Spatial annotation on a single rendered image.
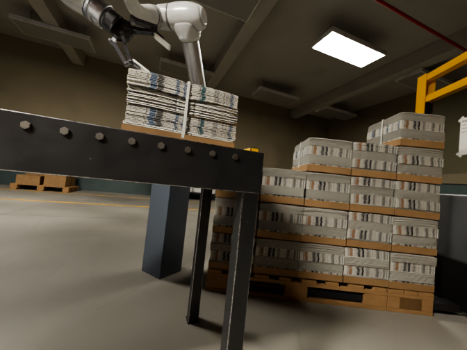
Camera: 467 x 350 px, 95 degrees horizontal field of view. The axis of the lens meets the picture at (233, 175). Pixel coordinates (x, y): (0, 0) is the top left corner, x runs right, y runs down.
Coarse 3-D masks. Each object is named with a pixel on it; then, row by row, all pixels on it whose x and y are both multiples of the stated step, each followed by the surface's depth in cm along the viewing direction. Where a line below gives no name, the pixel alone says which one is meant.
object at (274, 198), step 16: (224, 192) 140; (336, 208) 138; (352, 208) 138; (368, 208) 138; (384, 208) 138; (304, 240) 138; (320, 240) 138; (336, 240) 137; (352, 240) 137; (256, 272) 137; (272, 272) 137; (288, 272) 137; (304, 272) 137
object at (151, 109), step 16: (128, 80) 66; (144, 80) 68; (160, 80) 70; (176, 80) 72; (128, 96) 67; (144, 96) 68; (160, 96) 70; (176, 96) 72; (128, 112) 67; (144, 112) 68; (160, 112) 70; (176, 112) 72; (160, 128) 70
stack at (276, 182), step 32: (288, 192) 139; (320, 192) 139; (352, 192) 139; (384, 192) 139; (224, 224) 139; (256, 224) 148; (288, 224) 139; (320, 224) 138; (352, 224) 139; (384, 224) 138; (224, 256) 138; (256, 256) 138; (288, 256) 138; (320, 256) 137; (352, 256) 137; (384, 256) 137; (224, 288) 137; (288, 288) 137; (352, 288) 136; (384, 288) 136
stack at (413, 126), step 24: (384, 120) 158; (408, 120) 141; (432, 120) 141; (408, 168) 139; (432, 168) 139; (408, 192) 139; (432, 192) 139; (408, 240) 138; (432, 240) 137; (408, 264) 137; (432, 264) 136; (408, 312) 135; (432, 312) 135
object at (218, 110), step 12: (204, 96) 75; (216, 96) 76; (228, 96) 78; (204, 108) 75; (216, 108) 76; (228, 108) 78; (204, 120) 75; (216, 120) 77; (228, 120) 78; (192, 132) 74; (204, 132) 76; (216, 132) 78; (228, 132) 78
